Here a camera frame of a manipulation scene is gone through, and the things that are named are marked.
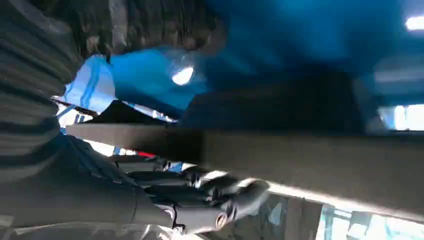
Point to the ribbed grey right arm sleeve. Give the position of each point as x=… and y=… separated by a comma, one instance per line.
x=26, y=92

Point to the red bar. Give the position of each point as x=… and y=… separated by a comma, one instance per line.
x=145, y=154

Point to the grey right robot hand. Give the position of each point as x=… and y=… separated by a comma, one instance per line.
x=99, y=198

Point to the blue plastic bin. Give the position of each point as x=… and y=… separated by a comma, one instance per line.
x=265, y=49

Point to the pale blue striped sheet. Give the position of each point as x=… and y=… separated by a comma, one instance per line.
x=91, y=84

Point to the crinkled silver foil cover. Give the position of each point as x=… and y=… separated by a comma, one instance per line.
x=139, y=23

